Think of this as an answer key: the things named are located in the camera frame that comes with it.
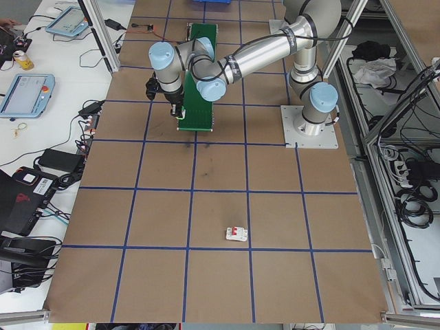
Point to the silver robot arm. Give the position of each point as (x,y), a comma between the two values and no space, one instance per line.
(261,55)

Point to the person's hand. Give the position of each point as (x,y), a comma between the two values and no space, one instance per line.
(7,23)

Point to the green conveyor belt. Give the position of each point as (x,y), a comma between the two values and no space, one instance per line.
(199,117)

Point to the small circuit board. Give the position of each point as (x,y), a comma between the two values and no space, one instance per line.
(149,27)

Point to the black barrel connector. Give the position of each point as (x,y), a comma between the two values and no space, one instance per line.
(135,25)

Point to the small black power adapter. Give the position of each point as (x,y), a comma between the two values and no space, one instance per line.
(91,108)
(115,24)

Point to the power strip with plugs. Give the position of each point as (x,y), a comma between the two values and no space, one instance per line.
(90,129)

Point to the large black power adapter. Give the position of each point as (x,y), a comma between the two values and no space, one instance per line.
(60,159)

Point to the light blue teach pendant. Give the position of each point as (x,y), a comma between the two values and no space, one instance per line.
(25,96)
(65,20)

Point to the white red circuit breaker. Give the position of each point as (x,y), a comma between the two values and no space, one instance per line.
(237,233)

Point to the yellow drink can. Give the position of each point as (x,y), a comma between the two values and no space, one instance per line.
(23,61)

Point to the black device with red buttons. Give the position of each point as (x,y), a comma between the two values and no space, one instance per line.
(22,42)

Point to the black case with white label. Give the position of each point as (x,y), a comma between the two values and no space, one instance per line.
(20,203)

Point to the white cloth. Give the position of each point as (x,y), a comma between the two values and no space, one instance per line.
(376,70)

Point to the black cloth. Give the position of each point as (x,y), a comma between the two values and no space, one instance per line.
(371,49)

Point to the black docking device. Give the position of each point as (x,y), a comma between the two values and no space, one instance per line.
(24,261)

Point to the white power strip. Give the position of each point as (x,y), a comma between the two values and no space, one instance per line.
(399,172)

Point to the aluminium profile bar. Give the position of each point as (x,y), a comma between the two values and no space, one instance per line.
(412,317)
(24,317)

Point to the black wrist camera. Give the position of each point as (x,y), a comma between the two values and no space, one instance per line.
(152,89)

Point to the aluminium profile post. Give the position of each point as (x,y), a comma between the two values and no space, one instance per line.
(90,13)
(340,48)

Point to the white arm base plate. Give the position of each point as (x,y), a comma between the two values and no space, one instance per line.
(275,27)
(326,141)

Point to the V-shaped metal bar frame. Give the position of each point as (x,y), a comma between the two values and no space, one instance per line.
(361,185)

